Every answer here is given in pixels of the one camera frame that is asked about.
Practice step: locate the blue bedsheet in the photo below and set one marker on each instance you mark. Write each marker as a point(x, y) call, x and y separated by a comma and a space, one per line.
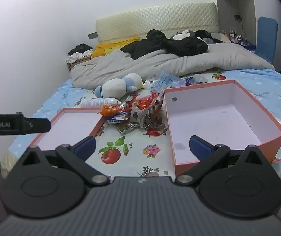
point(266, 86)

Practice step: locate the clear blue plastic bag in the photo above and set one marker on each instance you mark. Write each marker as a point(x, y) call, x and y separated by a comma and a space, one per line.
point(170, 80)

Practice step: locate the yellow cloth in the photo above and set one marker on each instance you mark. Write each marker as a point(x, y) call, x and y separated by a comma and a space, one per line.
point(108, 48)

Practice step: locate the blue chair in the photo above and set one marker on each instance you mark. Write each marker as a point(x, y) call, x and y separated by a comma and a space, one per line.
point(266, 39)

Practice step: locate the pink box lid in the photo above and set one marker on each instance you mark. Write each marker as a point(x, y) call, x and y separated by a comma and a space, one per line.
point(69, 127)

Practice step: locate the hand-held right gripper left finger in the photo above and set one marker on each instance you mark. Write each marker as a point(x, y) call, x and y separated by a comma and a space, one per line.
point(85, 148)

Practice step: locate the grey duvet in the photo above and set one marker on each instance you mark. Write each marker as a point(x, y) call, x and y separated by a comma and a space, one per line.
point(155, 64)

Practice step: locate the green snack packet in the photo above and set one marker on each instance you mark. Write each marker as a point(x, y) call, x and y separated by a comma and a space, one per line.
point(126, 128)

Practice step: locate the orange snack packet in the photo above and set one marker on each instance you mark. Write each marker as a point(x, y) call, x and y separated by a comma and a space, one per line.
point(110, 109)

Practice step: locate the white cabinet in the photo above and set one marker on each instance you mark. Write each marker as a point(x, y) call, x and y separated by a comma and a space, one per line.
point(243, 0)

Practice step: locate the white blue plush toy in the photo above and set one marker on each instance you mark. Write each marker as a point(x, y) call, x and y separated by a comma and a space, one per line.
point(115, 86)

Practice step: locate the cluster of small bottles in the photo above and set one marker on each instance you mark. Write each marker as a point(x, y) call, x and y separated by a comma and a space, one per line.
point(234, 36)

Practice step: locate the white spray bottle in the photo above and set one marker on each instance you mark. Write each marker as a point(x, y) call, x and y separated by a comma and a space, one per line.
point(98, 102)

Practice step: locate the pile of clothes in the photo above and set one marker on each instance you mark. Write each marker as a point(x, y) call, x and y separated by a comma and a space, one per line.
point(80, 50)

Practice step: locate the pink cardboard box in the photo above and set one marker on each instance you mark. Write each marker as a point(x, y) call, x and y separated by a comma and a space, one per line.
point(219, 118)

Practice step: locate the white black plush toy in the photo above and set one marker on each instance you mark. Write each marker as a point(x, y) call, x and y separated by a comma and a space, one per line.
point(183, 35)

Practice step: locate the grey wall switch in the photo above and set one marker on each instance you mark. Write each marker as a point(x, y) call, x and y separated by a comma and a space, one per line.
point(93, 36)

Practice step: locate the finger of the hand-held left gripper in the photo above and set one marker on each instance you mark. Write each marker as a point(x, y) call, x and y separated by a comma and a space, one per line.
point(39, 125)

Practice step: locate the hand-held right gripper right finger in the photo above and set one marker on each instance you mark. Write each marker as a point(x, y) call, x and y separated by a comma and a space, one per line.
point(200, 148)

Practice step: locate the padded cream headboard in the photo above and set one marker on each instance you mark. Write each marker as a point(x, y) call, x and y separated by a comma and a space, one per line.
point(155, 19)

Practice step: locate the red foil snack packet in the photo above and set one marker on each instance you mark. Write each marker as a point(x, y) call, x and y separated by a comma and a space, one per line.
point(145, 100)

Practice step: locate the black clothes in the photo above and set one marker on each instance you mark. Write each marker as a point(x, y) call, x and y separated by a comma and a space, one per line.
point(174, 45)

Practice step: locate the dark printed snack packet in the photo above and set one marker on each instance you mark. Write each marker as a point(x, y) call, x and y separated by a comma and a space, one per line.
point(158, 118)

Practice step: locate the grey printed snack packet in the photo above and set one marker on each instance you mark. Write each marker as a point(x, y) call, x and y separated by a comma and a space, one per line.
point(140, 116)

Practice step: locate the blue white snack packet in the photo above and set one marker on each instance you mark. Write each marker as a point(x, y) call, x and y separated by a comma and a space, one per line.
point(117, 119)

